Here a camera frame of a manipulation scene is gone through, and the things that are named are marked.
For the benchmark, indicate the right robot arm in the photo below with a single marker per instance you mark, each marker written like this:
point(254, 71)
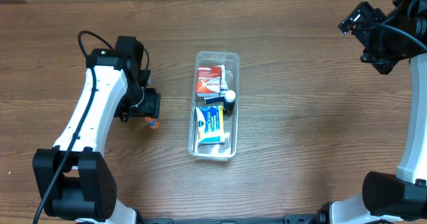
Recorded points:
point(376, 134)

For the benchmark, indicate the red white Panadol box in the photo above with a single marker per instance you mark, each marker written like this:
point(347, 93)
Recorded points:
point(208, 81)

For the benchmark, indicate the clear plastic container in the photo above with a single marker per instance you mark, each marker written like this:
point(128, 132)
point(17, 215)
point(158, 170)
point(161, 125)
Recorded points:
point(226, 150)

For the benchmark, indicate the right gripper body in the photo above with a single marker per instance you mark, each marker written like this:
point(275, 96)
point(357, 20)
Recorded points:
point(361, 20)

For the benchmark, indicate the orange Redoxon tablet tube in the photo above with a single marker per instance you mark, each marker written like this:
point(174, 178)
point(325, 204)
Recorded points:
point(152, 122)

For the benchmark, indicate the blue VapoDrops packet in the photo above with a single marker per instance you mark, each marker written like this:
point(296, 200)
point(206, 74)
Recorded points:
point(210, 125)

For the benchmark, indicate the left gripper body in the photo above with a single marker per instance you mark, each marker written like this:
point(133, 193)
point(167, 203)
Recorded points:
point(149, 105)

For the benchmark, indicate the brown syrup bottle white cap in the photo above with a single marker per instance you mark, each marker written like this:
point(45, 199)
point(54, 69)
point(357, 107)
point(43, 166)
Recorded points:
point(229, 101)

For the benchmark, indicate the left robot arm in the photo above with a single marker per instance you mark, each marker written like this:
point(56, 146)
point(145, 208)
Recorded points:
point(72, 177)

